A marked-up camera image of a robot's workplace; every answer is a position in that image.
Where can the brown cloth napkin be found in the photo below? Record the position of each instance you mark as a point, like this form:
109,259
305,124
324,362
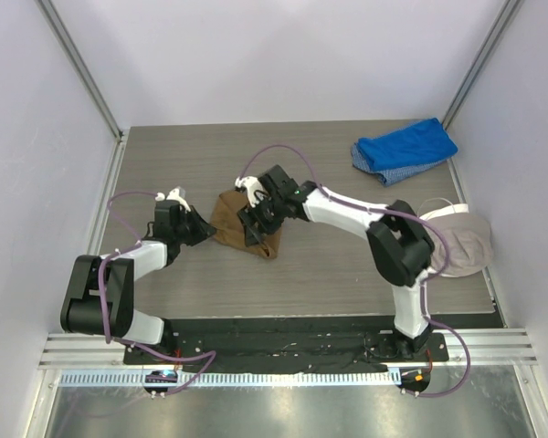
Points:
230,231

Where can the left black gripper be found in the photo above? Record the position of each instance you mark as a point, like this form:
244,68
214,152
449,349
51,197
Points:
203,230

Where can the blue white checkered cloth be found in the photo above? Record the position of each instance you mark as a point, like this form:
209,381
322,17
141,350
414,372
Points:
391,176

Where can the right aluminium frame post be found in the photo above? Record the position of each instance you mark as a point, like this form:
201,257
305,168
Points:
509,9

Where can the left aluminium frame post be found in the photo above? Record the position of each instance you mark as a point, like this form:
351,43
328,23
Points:
70,49

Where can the aluminium frame post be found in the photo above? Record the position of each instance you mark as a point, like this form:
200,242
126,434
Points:
70,49
509,9

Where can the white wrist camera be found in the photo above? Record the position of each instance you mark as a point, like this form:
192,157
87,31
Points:
177,194
253,189

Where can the front aluminium rail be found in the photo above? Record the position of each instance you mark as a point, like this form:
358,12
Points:
487,346

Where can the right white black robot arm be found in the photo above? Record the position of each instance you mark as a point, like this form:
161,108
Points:
401,247

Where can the slotted white cable duct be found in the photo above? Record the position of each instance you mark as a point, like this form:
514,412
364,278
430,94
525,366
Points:
159,378

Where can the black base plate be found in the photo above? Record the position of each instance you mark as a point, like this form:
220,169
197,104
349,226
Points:
322,345

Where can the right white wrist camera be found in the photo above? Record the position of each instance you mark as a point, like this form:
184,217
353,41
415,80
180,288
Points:
253,189

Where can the blue folded cloth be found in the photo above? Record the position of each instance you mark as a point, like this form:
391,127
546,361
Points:
420,143

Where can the grey white cap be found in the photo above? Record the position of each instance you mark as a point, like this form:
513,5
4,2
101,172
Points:
468,236

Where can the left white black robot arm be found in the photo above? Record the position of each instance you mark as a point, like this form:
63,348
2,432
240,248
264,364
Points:
101,290

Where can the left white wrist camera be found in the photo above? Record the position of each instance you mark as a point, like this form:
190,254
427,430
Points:
177,194

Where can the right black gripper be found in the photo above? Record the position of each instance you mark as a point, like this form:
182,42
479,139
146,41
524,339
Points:
252,235

